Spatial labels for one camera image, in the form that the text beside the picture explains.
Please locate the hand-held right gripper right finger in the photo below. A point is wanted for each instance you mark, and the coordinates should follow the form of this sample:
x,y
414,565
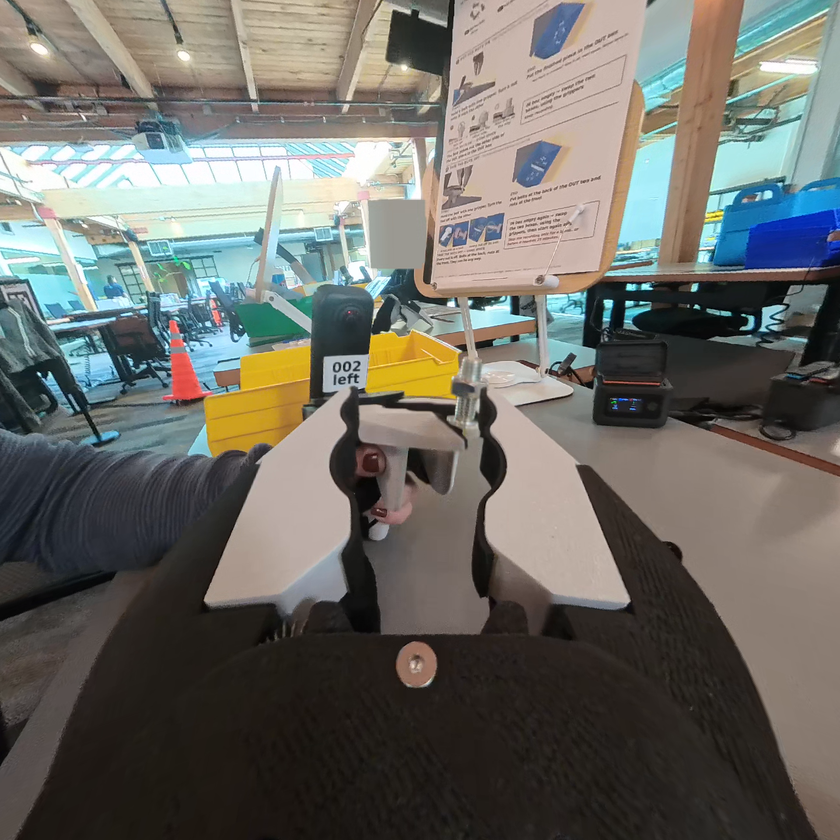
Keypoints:
x,y
558,525

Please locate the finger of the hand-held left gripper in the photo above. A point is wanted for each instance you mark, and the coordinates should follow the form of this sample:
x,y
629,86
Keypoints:
x,y
413,430
474,430

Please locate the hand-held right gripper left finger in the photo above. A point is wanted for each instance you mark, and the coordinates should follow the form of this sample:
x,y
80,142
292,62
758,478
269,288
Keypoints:
x,y
282,518

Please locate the metal bolt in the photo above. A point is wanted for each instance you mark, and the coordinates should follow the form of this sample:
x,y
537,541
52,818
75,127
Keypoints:
x,y
469,410

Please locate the metal nut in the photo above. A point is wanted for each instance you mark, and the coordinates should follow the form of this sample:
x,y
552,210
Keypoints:
x,y
468,392

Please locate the person's left forearm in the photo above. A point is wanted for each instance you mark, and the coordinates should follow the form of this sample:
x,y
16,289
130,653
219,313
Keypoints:
x,y
111,499

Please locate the wooden board on white arm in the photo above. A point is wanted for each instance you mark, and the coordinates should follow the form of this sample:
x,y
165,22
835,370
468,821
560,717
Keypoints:
x,y
269,229

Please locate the person's left hand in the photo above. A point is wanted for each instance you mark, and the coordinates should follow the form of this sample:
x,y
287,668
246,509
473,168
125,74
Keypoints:
x,y
394,508

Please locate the yellow plastic bin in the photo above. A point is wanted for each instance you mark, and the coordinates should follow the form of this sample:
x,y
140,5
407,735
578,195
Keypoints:
x,y
256,420
394,364

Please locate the white board stand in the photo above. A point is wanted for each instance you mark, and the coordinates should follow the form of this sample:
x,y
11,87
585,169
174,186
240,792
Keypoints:
x,y
525,384

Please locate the green plastic bin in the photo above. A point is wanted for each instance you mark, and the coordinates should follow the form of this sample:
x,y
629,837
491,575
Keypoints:
x,y
269,321

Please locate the black charger case with screen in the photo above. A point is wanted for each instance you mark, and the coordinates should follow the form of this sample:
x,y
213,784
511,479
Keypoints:
x,y
631,394

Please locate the orange traffic cone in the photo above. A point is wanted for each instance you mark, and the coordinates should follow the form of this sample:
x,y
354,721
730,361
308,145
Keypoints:
x,y
185,367

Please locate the black office chair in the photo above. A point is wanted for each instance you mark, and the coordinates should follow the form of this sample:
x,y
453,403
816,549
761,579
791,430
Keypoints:
x,y
134,348

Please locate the ceiling projector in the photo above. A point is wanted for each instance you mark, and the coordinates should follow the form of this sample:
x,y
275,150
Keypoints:
x,y
161,141

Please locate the printed instruction sheet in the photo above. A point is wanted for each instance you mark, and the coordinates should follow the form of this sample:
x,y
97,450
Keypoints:
x,y
538,144

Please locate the black battery charger dock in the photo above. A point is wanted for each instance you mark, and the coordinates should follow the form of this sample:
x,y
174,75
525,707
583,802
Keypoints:
x,y
804,400

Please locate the rounded wooden board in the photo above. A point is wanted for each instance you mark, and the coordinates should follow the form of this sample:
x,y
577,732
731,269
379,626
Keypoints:
x,y
623,197

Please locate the wooden desk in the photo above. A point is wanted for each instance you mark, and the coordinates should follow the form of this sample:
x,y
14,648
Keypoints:
x,y
709,275

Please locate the black ceiling speaker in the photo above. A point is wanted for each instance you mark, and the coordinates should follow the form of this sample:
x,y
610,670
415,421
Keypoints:
x,y
417,39

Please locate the grey jacket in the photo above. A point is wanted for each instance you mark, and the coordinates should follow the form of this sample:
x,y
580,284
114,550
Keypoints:
x,y
33,354

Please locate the blue plastic bin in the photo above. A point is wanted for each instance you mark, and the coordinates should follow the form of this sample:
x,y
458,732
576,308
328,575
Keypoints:
x,y
787,246

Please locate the wooden post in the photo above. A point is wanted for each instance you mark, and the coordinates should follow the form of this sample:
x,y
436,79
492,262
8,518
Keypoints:
x,y
699,131

